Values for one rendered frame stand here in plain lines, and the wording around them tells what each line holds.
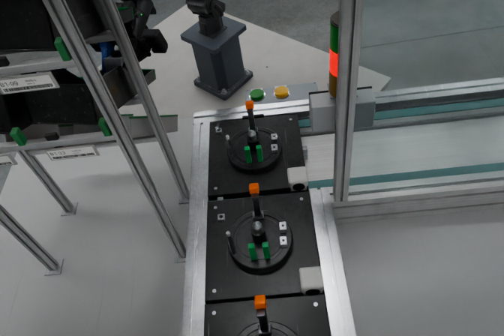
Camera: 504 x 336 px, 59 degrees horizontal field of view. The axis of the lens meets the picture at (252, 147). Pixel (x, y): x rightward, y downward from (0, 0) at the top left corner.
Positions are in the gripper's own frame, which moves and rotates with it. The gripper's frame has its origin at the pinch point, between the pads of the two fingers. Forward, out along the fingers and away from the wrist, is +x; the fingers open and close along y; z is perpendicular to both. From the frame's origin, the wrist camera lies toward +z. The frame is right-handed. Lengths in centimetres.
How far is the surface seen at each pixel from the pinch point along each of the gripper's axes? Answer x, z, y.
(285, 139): 0.8, -31.0, 32.5
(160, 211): 29.1, -12.0, 14.1
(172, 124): 3.3, -22.5, 4.6
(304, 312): 43, -21, 45
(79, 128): 16.1, -3.0, -5.2
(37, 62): 20.9, 27.1, 9.4
